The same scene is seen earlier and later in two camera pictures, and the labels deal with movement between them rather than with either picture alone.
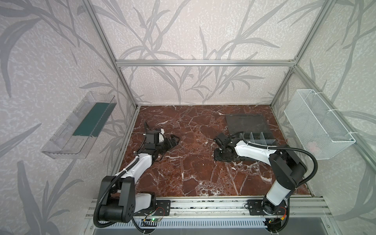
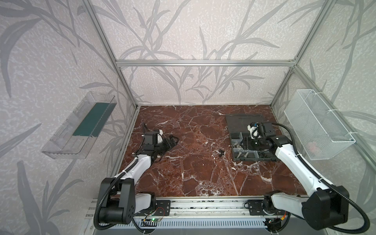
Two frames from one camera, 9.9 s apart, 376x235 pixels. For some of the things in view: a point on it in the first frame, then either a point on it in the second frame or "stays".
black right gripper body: x=219 y=155 -> x=253 y=144
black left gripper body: x=161 y=147 stays
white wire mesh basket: x=319 y=131 stays
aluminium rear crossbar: x=207 y=63 stays
